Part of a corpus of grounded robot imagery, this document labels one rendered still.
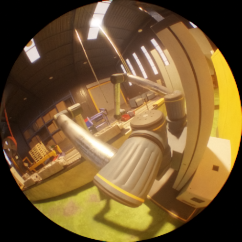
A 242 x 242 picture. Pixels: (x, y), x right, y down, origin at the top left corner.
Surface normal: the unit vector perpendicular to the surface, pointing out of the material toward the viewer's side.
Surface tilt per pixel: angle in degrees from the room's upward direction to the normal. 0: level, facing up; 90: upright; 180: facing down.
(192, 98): 90
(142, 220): 0
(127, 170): 23
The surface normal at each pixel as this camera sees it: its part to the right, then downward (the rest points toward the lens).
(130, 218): -0.40, -0.87
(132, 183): 0.21, -0.70
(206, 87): -0.79, 0.49
